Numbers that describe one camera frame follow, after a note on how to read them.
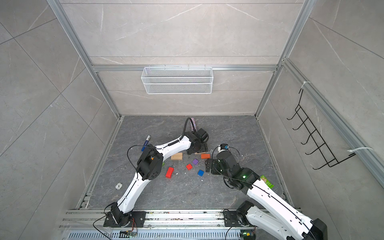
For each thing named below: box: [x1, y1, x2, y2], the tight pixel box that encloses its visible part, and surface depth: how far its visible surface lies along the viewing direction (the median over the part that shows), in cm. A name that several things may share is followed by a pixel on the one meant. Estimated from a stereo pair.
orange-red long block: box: [201, 153, 211, 159], surface depth 97 cm
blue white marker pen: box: [141, 135, 151, 152], surface depth 103 cm
